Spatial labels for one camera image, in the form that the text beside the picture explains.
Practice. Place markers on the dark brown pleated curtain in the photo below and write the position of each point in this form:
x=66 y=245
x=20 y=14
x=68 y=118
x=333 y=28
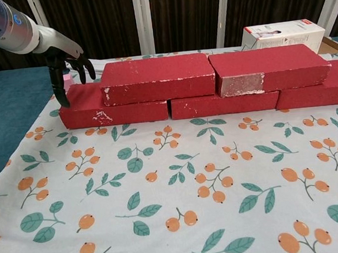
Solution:
x=97 y=23

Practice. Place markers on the pink cube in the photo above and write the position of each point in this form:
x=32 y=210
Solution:
x=68 y=81

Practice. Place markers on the white product box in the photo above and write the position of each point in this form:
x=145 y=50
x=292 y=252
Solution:
x=285 y=35

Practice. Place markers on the floral print tablecloth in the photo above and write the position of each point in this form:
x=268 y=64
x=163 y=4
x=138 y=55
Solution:
x=191 y=175

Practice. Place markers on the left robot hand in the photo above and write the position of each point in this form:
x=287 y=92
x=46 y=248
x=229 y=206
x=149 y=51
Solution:
x=56 y=41

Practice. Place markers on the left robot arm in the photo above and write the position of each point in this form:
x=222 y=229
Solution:
x=0 y=23

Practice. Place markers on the red brick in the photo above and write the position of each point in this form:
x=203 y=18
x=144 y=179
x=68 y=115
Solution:
x=223 y=105
x=82 y=116
x=155 y=71
x=270 y=61
x=326 y=93

